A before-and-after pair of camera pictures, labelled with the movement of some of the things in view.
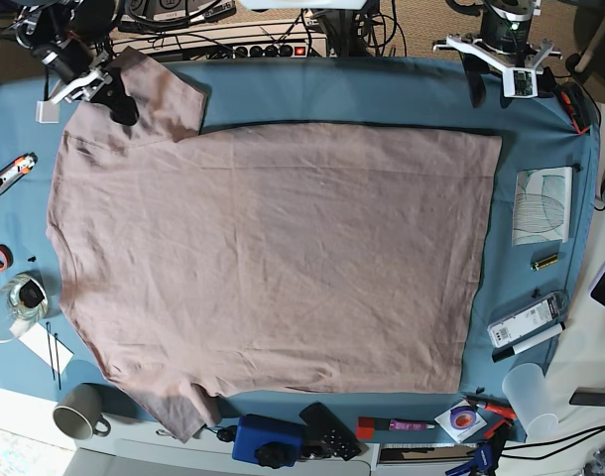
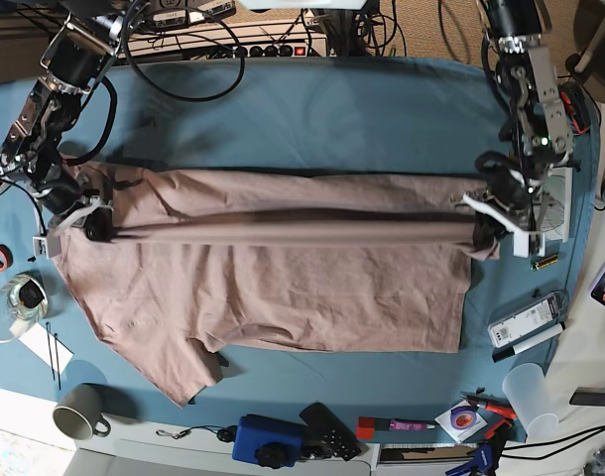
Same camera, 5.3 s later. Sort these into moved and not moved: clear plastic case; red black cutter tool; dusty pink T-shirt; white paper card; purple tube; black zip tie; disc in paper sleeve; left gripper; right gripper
Moved: left gripper; dusty pink T-shirt; right gripper
Not moved: disc in paper sleeve; clear plastic case; white paper card; purple tube; red black cutter tool; black zip tie
